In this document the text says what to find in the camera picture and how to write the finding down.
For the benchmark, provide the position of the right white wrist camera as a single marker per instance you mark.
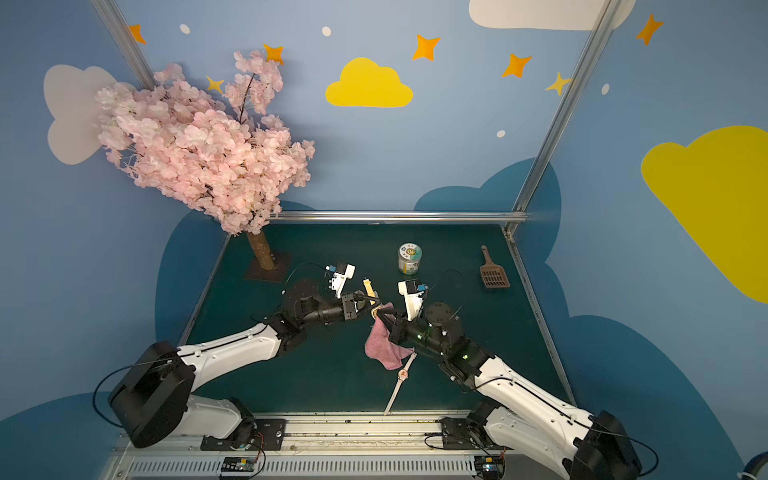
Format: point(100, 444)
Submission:
point(413, 293)

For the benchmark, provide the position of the back aluminium frame bar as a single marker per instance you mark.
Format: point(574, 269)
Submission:
point(400, 217)

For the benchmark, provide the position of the white strap watch right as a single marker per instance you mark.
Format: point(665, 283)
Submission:
point(402, 376)

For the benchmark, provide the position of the brown litter scoop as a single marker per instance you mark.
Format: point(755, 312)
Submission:
point(492, 275)

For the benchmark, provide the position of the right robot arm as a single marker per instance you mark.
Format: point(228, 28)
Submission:
point(516, 413)

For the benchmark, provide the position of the right circuit board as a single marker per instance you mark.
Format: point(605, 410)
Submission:
point(488, 467)

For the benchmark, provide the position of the circuit board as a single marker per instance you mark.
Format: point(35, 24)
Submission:
point(488, 467)
point(238, 467)

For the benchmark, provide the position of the gold strap watch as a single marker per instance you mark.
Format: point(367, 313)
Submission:
point(371, 291)

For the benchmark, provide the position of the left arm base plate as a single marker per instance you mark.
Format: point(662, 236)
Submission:
point(264, 435)

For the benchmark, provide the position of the right aluminium frame post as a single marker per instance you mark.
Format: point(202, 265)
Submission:
point(585, 66)

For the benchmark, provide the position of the aluminium frame post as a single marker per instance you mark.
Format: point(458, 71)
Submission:
point(118, 28)
point(585, 66)

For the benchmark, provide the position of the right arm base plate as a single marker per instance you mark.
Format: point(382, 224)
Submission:
point(462, 433)

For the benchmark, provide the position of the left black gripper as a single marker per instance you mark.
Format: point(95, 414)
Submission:
point(350, 306)

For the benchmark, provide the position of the pink blossom tree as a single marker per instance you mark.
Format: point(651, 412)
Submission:
point(225, 157)

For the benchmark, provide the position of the left circuit board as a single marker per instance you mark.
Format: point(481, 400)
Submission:
point(238, 467)

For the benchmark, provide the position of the aluminium front rail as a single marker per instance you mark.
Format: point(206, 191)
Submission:
point(345, 445)

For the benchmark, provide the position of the jar with sunflower lid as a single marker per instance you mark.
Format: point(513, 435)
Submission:
point(409, 258)

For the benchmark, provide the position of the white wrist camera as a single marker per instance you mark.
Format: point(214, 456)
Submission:
point(413, 293)
point(340, 273)

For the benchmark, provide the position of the brown tree base plate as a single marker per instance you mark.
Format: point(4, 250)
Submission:
point(282, 261)

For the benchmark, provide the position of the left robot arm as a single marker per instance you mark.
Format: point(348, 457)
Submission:
point(157, 396)

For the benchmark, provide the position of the pink cloth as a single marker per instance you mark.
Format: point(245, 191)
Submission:
point(379, 347)

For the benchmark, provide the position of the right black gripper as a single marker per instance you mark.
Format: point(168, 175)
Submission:
point(396, 326)

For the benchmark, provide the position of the left aluminium frame post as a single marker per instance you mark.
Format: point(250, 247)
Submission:
point(118, 28)

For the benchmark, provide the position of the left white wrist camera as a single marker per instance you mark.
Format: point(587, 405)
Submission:
point(340, 273)

